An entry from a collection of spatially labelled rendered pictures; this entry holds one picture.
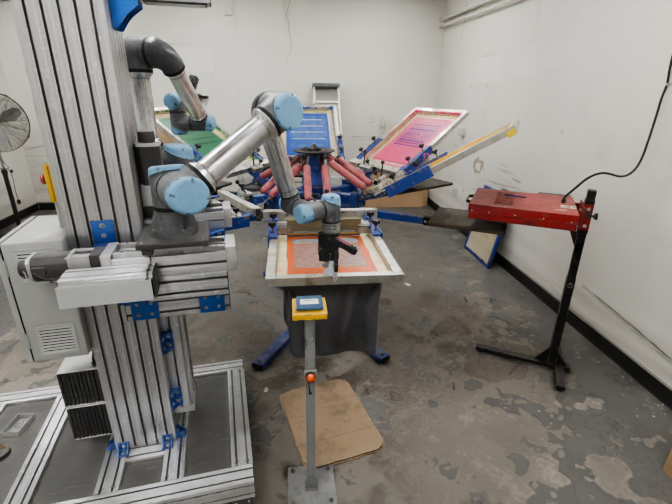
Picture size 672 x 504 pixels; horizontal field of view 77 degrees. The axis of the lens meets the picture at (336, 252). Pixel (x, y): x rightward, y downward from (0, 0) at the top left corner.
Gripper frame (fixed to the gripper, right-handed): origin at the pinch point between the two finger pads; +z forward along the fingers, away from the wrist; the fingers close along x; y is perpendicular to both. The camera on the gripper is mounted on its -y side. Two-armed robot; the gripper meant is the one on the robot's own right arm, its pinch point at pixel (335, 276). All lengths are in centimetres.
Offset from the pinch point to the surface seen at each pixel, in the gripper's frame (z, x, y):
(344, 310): 21.3, -8.3, -5.4
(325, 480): 97, 17, 5
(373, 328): 31.2, -7.4, -19.3
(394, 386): 98, -46, -43
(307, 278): -0.4, 1.9, 11.9
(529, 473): 98, 22, -93
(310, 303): 1.2, 20.7, 11.6
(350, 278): 0.3, 1.9, -6.2
